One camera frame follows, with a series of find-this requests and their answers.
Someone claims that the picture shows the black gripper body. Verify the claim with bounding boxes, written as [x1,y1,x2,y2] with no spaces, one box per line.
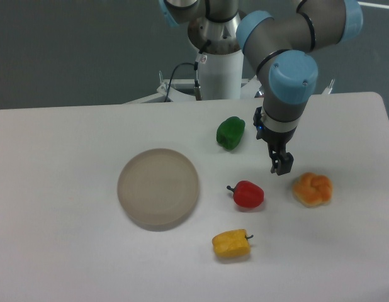
[253,106,297,152]

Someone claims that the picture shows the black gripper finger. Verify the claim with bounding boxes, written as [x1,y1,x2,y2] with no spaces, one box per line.
[276,152,293,176]
[268,147,279,174]

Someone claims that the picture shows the red bell pepper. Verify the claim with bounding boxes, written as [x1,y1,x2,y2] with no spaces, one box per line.
[226,181,264,208]

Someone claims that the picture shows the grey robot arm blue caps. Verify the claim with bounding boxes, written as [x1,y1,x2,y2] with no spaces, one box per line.
[159,1,363,175]

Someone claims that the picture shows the green bell pepper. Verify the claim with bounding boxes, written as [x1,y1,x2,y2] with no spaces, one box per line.
[216,116,245,150]

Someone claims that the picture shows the yellow bell pepper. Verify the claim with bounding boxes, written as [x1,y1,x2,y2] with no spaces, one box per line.
[211,229,254,259]

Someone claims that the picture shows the knotted bread roll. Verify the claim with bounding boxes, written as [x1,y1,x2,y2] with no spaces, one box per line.
[292,172,333,208]

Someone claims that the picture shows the beige round plate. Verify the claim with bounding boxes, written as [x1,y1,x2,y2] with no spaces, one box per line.
[117,148,200,228]

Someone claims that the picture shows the white base frame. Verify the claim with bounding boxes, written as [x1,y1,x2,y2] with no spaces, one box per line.
[121,70,336,104]

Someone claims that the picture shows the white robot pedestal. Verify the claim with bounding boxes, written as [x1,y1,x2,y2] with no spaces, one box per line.
[196,50,244,100]

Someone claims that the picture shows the black cable with tag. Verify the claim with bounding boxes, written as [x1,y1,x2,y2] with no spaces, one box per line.
[164,38,213,102]

